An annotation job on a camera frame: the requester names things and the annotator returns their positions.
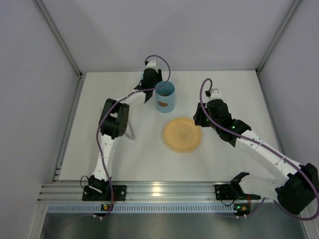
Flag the yellow round plate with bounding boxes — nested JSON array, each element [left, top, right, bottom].
[[162, 118, 202, 153]]

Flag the aluminium frame post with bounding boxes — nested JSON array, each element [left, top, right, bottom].
[[256, 0, 304, 76], [32, 0, 83, 79]]

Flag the white slotted cable duct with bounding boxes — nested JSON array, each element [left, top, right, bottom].
[[47, 203, 236, 214]]

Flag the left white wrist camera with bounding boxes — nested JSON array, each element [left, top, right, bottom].
[[145, 60, 158, 70]]

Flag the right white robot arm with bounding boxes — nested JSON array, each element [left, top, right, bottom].
[[193, 99, 319, 216]]

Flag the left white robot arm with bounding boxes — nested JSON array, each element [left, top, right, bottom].
[[82, 66, 162, 202]]

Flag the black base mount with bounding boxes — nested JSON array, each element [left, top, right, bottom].
[[82, 185, 127, 201], [214, 184, 237, 201]]

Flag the left aluminium frame post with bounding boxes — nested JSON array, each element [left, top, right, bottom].
[[32, 0, 83, 79]]

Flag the right aluminium frame post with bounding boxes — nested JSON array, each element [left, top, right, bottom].
[[256, 0, 304, 76]]

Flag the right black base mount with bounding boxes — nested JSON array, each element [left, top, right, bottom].
[[214, 184, 237, 201]]

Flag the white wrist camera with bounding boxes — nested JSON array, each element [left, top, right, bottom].
[[145, 60, 158, 70], [205, 89, 223, 102]]

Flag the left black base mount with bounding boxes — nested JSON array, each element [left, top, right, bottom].
[[82, 185, 127, 201]]

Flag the metal tongs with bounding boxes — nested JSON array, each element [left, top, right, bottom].
[[99, 109, 135, 140]]

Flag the purple cable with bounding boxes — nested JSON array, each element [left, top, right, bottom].
[[96, 54, 171, 220], [200, 78, 319, 221]]

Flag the light blue cylindrical container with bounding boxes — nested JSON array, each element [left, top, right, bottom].
[[155, 81, 175, 114]]

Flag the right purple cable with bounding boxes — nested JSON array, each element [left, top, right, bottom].
[[200, 78, 319, 221]]

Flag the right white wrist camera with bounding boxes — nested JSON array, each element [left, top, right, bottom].
[[205, 89, 223, 102]]

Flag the aluminium mounting rail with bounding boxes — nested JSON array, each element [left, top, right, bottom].
[[37, 181, 282, 204]]

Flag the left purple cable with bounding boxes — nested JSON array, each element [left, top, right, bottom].
[[96, 54, 171, 220]]

